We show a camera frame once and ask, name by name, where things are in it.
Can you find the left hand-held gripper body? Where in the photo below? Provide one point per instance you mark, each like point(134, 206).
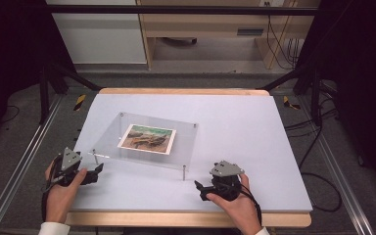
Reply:
point(70, 159)

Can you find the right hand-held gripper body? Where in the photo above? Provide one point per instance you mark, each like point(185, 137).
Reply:
point(225, 182)

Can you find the clear acrylic photo frame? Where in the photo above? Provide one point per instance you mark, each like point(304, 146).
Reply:
point(163, 161)

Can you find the person's right hand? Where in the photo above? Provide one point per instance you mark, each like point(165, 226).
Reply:
point(240, 212)

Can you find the person's left hand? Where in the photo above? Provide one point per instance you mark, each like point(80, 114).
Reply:
point(60, 199)

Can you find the wooden table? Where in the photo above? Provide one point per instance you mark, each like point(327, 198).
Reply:
point(182, 219)

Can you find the yellow black tape marker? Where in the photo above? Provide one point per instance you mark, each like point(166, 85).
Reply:
point(80, 102)

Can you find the painting print with white border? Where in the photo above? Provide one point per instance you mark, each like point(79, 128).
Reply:
point(147, 138)

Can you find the black metal stand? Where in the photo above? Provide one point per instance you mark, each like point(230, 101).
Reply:
point(315, 98)
point(44, 98)

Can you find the black curtain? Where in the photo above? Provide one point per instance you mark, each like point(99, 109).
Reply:
point(362, 81)
point(9, 49)

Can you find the white cabinet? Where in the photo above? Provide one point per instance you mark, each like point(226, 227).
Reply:
point(101, 36)

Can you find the wooden desk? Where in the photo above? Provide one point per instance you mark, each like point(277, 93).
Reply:
point(205, 23)

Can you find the aluminium floor rail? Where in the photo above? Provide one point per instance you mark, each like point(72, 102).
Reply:
point(336, 169)
point(19, 163)

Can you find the black horizontal frame bar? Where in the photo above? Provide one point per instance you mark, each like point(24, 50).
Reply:
point(176, 10)

